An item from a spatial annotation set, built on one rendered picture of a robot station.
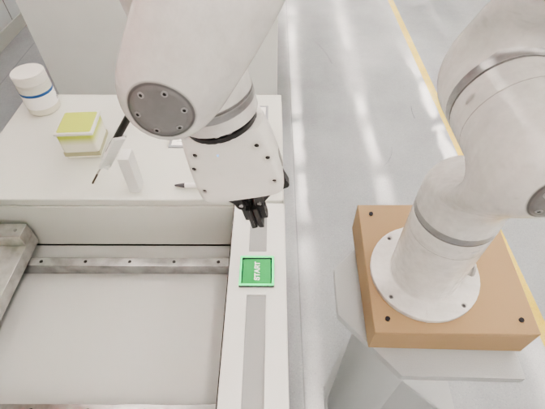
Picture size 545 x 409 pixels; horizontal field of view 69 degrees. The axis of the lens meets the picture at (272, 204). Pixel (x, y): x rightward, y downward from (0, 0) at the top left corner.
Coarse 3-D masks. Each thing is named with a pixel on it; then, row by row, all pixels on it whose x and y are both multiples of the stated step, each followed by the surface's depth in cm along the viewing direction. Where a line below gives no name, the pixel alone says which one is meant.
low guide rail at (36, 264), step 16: (32, 272) 80; (48, 272) 80; (64, 272) 80; (80, 272) 80; (96, 272) 80; (112, 272) 80; (128, 272) 80; (144, 272) 80; (160, 272) 80; (176, 272) 80; (192, 272) 80; (208, 272) 80; (224, 272) 80
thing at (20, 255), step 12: (36, 240) 81; (0, 252) 76; (12, 252) 76; (24, 252) 77; (0, 264) 75; (12, 264) 75; (24, 264) 77; (0, 276) 73; (12, 276) 73; (0, 288) 71; (12, 288) 73; (0, 300) 70; (0, 312) 70
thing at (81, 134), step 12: (60, 120) 79; (72, 120) 79; (84, 120) 79; (96, 120) 79; (60, 132) 76; (72, 132) 76; (84, 132) 76; (96, 132) 79; (108, 132) 85; (72, 144) 78; (84, 144) 79; (96, 144) 79; (72, 156) 80; (84, 156) 81; (96, 156) 81
